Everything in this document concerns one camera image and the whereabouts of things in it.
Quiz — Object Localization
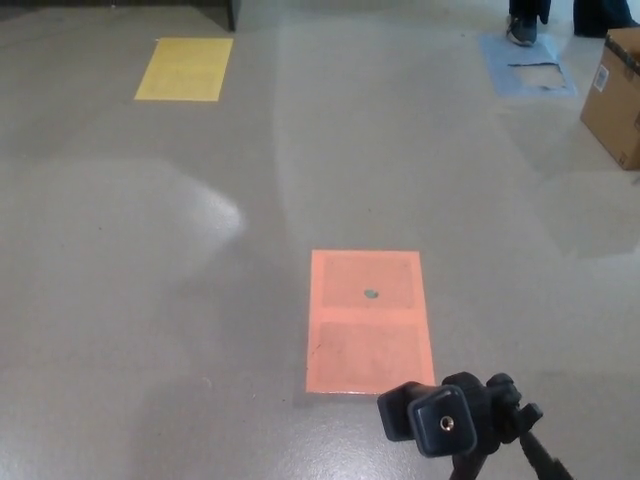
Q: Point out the black phone tripod stand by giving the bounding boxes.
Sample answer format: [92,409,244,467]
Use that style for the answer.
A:
[376,371,576,480]

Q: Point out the orange paper sheet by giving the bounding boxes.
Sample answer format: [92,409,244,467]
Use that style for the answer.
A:
[304,249,437,397]

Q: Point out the yellow paper sheet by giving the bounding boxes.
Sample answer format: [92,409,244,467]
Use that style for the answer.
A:
[133,37,235,103]

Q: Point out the torn blue paper sheet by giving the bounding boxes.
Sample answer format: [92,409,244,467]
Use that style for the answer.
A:
[478,31,579,99]

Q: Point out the brown cardboard box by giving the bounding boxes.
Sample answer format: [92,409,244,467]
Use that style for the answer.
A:
[579,28,640,172]

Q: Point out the dark trousers of person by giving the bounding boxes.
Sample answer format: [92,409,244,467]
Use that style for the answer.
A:
[508,0,640,38]

